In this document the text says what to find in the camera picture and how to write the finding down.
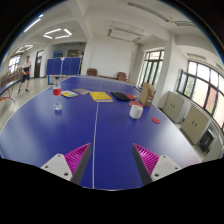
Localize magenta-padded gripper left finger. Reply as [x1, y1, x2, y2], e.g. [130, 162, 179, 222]
[40, 142, 92, 186]

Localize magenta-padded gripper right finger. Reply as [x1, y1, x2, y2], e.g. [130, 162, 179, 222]
[131, 143, 183, 186]

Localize clear red-labelled drink bottle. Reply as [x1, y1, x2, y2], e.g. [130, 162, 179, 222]
[52, 77, 63, 112]

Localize black bin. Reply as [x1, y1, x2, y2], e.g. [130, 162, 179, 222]
[198, 128, 216, 154]

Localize white cup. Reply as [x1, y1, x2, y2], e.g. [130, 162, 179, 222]
[129, 104, 144, 120]

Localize small colourful book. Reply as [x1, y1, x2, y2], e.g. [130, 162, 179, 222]
[60, 90, 79, 99]

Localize brown cardboard box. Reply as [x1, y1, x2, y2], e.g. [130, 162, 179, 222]
[139, 82, 156, 108]

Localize grey-brown thin book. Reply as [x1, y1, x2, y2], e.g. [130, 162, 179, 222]
[71, 87, 91, 96]

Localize yellow book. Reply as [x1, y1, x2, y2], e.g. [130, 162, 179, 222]
[89, 91, 114, 103]

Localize black paddle case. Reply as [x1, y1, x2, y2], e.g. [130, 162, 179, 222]
[110, 91, 131, 102]

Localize blue white floor barrier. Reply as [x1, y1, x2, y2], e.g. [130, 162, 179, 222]
[47, 74, 73, 85]

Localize black-framed wide window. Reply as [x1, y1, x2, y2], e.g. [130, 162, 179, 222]
[176, 59, 224, 132]

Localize blue red-legged table tennis table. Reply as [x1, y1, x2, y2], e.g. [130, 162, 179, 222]
[0, 79, 21, 103]

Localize person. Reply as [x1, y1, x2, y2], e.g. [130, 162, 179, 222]
[17, 55, 33, 95]

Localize brown armchair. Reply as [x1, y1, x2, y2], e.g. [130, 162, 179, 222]
[116, 71, 129, 82]
[86, 67, 98, 77]

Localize blue partition boards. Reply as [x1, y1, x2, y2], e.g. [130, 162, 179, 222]
[45, 56, 82, 77]

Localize black-framed glass door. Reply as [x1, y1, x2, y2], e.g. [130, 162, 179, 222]
[138, 49, 165, 88]

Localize bookshelf unit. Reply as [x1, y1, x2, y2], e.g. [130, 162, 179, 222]
[0, 69, 23, 87]

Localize dark door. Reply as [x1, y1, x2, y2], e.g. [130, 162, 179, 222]
[33, 49, 45, 79]

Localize ceiling lights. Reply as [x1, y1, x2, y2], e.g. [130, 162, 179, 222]
[14, 13, 73, 54]

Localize framed wall picture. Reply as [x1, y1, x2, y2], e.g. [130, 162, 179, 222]
[67, 49, 84, 58]

